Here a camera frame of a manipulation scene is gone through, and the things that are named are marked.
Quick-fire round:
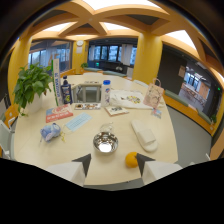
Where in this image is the small printed booklet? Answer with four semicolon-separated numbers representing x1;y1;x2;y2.
104;105;130;118

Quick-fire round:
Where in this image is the flat printed card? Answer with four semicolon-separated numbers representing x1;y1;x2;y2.
73;102;102;111

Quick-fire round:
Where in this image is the small blue packet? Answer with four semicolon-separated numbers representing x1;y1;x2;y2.
150;107;163;120

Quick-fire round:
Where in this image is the tall green white box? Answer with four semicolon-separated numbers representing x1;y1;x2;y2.
51;58;64;107

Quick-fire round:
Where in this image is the shiny steel bowl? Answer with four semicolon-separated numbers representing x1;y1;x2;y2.
92;131;120;154

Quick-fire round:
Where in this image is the light blue face mask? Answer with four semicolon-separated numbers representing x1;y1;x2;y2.
63;111;93;133

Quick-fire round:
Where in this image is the white slipper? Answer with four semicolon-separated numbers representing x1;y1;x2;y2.
130;119;159;153

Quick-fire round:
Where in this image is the blue Stitch plush toy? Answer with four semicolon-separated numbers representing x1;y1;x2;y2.
39;122;63;143

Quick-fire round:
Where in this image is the orange fruit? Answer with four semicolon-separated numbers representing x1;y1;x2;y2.
124;151;139;169

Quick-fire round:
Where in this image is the white bottle blue cap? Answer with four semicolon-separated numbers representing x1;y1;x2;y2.
100;79;112;108

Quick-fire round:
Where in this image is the orange chair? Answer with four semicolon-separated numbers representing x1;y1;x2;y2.
3;103;20;130

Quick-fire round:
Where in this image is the dark blue detergent bottle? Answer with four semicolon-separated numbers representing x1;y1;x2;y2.
60;75;74;106

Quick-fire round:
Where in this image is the patterned paper gift bag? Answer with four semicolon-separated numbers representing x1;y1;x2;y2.
142;78;165;110

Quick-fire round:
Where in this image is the clear glass cup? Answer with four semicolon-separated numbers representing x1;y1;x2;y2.
99;121;115;135

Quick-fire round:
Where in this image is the white tote bag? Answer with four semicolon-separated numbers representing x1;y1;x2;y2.
109;88;154;111

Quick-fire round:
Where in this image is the green potted plant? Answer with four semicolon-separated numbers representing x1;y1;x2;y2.
12;63;54;118

